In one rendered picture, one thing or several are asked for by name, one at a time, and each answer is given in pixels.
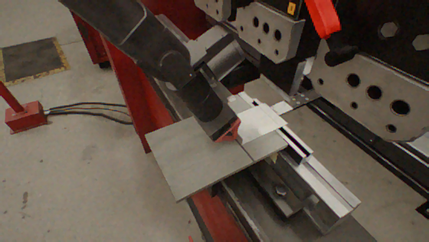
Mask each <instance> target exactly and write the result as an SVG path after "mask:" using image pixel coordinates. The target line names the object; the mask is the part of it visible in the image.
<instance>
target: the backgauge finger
mask: <svg viewBox="0 0 429 242"><path fill-rule="evenodd" d="M301 87H304V88H305V89H306V90H308V91H305V92H304V93H301V94H300V95H296V96H293V98H292V100H291V102H288V101H287V100H284V101H282V102H279V103H277V104H275V105H273V106H270V108H271V109H272V110H273V111H274V112H275V113H276V114H277V115H278V116H282V115H285V114H286V113H289V112H292V111H293V110H295V109H299V108H300V107H301V106H304V105H307V104H309V103H311V102H314V101H316V100H318V99H320V100H322V101H323V102H324V103H325V104H326V105H328V106H330V107H331V108H332V109H338V107H337V106H335V105H333V104H332V103H330V101H328V100H326V98H323V97H322V96H321V95H319V94H318V93H317V92H315V91H314V89H313V86H312V82H311V80H310V78H309V74H305V75H304V78H303V81H302V83H301Z"/></svg>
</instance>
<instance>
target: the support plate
mask: <svg viewBox="0 0 429 242"><path fill-rule="evenodd" d="M228 105H229V106H230V108H232V110H233V111H234V112H235V113H236V114H239V113H242V112H244V111H246V110H248V109H252V108H251V106H249V105H248V104H247V103H246V102H245V101H244V99H242V98H240V99H236V100H234V101H232V102H230V103H228ZM145 137H146V140H147V142H148V144H149V146H150V149H151V150H152V153H153V154H154V158H155V159H156V161H157V164H158V165H159V167H160V169H161V172H162V174H163V175H164V179H165V181H166V182H167V184H168V187H169V189H170V191H171V193H172V196H173V197H174V200H175V203H179V202H180V201H182V200H185V199H186V198H188V197H190V196H192V195H194V194H195V193H197V192H200V191H202V190H203V189H205V188H208V187H209V186H211V185H214V184H216V183H217V182H219V181H221V180H223V179H224V178H227V177H229V176H230V175H233V174H235V173H237V172H239V171H240V170H242V169H244V168H247V167H248V166H250V165H252V164H254V163H256V162H258V161H261V160H262V159H264V158H265V157H268V156H269V155H272V154H274V153H275V152H278V151H280V150H282V149H284V148H286V147H287V146H288V144H287V143H286V141H285V140H283V139H282V137H281V136H279V134H278V133H276V132H275V130H274V131H272V132H270V133H267V134H265V135H264V136H261V137H259V138H257V139H255V140H252V141H250V142H249V143H245V144H243V145H242V146H243V147H244V149H245V150H247V153H249V154H250V155H251V157H252V158H253V159H254V162H253V161H252V160H251V158H250V157H249V156H248V155H247V153H246V152H245V151H244V150H243V149H242V148H241V146H240V145H239V144H238V143H237V141H236V139H234V140H233V141H232V142H230V141H223V142H218V143H213V141H212V140H211V139H210V138H209V136H207V135H206V132H204V131H203V129H202V128H201V127H200V126H199V124H198V123H197V122H196V119H195V118H194V117H193V116H192V117H189V118H188V119H184V120H182V121H180V122H178V123H173V124H172V125H170V126H165V127H163V128H161V129H157V130H155V131H154V132H151V133H147V134H145Z"/></svg>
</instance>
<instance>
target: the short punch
mask: <svg viewBox="0 0 429 242"><path fill-rule="evenodd" d="M306 62H307V60H306V59H305V60H302V61H299V62H297V63H293V64H291V63H289V62H287V61H286V60H285V61H284V62H282V63H279V64H276V63H274V62H273V61H272V60H270V59H269V58H268V57H265V55H263V54H262V53H261V55H260V63H259V67H258V71H259V72H260V79H262V81H264V82H265V83H266V84H267V85H269V86H270V87H271V88H273V89H274V90H275V92H278V93H279V95H281V96H282V97H283V98H284V99H286V100H287V101H288V102H291V100H292V98H293V95H295V94H296V92H297V90H298V87H299V85H300V80H301V77H302V75H303V72H304V67H305V66H306Z"/></svg>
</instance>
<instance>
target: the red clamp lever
mask: <svg viewBox="0 0 429 242"><path fill-rule="evenodd" d="M304 2H305V3H306V6H307V9H308V11H309V14H310V17H311V18H312V21H313V25H314V27H315V29H316V30H317V33H318V35H319V36H320V37H321V39H323V38H324V39H325V40H326V43H327V44H328V48H329V51H328V52H327V53H326V55H325V57H324V61H325V62H326V64H327V66H329V67H334V66H336V65H340V64H342V63H344V62H346V61H350V60H351V59H353V58H354V57H355V55H356V54H357V53H358V52H359V47H358V46H351V45H346V46H343V44H342V42H341V39H340V36H339V31H341V28H340V23H339V20H338V16H337V14H336V12H335V10H334V7H333V5H332V3H331V0H304Z"/></svg>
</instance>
